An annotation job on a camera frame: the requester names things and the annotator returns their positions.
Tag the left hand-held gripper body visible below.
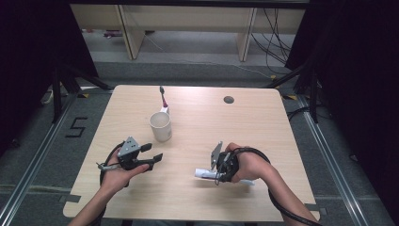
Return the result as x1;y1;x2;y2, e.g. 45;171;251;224
117;136;144;172

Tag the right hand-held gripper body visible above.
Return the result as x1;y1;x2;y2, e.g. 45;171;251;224
210;140;240;184

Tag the white toothpaste tube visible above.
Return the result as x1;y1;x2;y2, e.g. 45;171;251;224
194;168;256;186

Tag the white cup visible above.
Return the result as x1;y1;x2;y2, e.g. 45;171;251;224
149;105;173;143

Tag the pink toothbrush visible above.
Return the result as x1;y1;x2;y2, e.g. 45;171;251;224
159;85;169;109

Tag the person's right hand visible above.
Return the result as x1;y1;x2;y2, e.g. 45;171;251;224
225;142;271;184

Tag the person's left hand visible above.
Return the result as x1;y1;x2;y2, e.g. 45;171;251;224
101;147;151;194

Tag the black tape strip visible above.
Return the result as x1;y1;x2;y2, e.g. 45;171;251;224
58;194;82;203
304;202;327;217

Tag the black metal stand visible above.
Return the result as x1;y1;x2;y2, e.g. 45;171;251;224
51;64;114;124
264;62;320;124

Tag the dark curtain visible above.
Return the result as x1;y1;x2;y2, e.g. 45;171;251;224
0;0;99;158
284;0;399;218

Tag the beige wooden desk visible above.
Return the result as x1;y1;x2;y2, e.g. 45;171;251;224
69;3;307;62

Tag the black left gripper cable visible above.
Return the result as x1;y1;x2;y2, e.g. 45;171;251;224
90;140;126;226

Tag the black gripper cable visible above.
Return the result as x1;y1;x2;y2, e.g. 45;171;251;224
233;146;325;226
90;140;126;226

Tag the silver cable plug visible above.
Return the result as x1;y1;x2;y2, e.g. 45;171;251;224
96;162;120;172

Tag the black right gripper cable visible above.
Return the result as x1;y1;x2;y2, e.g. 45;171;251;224
233;146;325;226

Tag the black floor cable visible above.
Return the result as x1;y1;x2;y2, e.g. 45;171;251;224
286;105;312;122

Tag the aluminium floor rail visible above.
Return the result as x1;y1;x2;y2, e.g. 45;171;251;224
295;93;369;226
0;92;79;226

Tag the bundle of black cables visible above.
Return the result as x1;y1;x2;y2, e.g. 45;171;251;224
250;8;294;75

